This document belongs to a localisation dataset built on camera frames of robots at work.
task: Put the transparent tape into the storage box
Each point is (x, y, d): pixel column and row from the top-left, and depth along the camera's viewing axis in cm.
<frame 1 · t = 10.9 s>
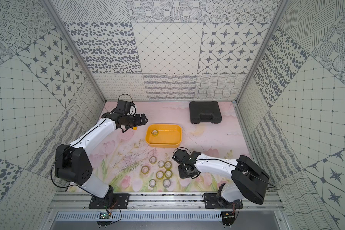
left hand: (141, 119, 88), fingers open
right hand: (186, 175, 82), fingers closed
yellow plastic storage box: (169, 135, 102), on the table
black plastic tool case: (205, 111, 109), point 6 cm above the table
transparent tape roll: (154, 132, 103), on the table
transparent tape roll 2: (167, 165, 88), on the table
transparent tape roll 3: (160, 164, 88), on the table
transparent tape roll 4: (153, 160, 90), on the table
transparent tape roll 5: (168, 174, 85), on the table
transparent tape roll 6: (145, 169, 87), on the table
transparent tape roll 7: (160, 175, 85), on the table
transparent tape roll 8: (152, 183, 82), on the table
transparent tape roll 9: (166, 183, 81), on the table

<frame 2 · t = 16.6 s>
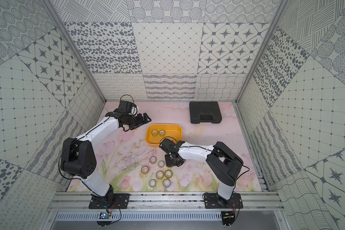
left hand: (145, 119, 91), fingers open
right hand: (172, 164, 87), fingers closed
transparent tape roll 10: (162, 132, 103), on the table
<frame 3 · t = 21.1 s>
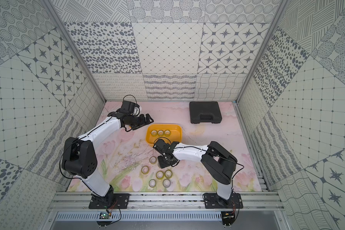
left hand: (147, 120, 90), fingers open
right hand: (165, 164, 86), fingers open
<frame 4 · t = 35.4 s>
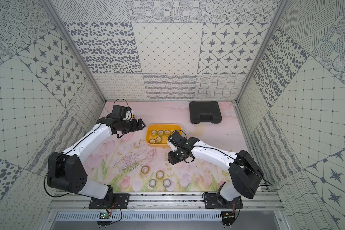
left hand: (138, 124, 87), fingers open
right hand: (173, 161, 81), fingers open
transparent tape roll 4: (152, 141, 97), point 2 cm above the table
